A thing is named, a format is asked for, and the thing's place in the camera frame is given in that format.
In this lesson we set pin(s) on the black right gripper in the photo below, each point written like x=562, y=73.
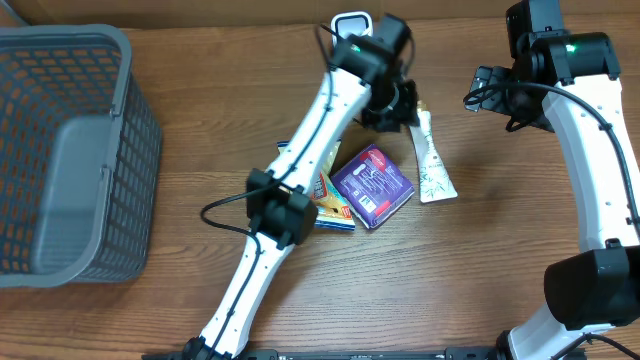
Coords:
x=492, y=99

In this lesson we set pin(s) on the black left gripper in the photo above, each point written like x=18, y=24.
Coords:
x=408, y=117

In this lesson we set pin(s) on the red purple snack packet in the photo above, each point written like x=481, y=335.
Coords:
x=373, y=186

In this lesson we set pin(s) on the white pouch with gold cap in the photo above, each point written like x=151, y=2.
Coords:
x=434, y=181

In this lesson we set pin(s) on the yellow red snack bag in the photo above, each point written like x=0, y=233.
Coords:
x=333, y=211

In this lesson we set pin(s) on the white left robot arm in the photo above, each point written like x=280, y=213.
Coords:
x=365, y=78

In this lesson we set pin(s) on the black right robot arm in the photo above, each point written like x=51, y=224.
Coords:
x=569, y=84

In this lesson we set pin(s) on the white barcode scanner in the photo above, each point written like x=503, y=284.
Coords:
x=355, y=22

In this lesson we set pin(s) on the grey plastic shopping basket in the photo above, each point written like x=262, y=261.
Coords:
x=80, y=156

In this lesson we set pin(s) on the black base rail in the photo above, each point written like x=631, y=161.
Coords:
x=451, y=353

